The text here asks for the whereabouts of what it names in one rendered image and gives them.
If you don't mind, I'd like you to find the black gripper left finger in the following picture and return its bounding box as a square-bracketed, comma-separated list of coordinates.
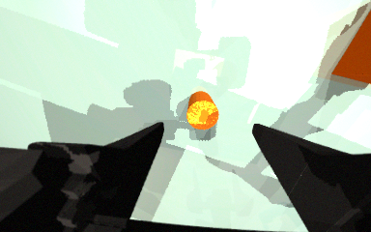
[27, 122, 164, 219]

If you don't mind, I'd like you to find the orange knob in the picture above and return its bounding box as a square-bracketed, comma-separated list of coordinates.
[187, 91, 219, 130]

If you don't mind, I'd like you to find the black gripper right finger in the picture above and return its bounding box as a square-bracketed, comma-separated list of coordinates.
[252, 124, 371, 232]

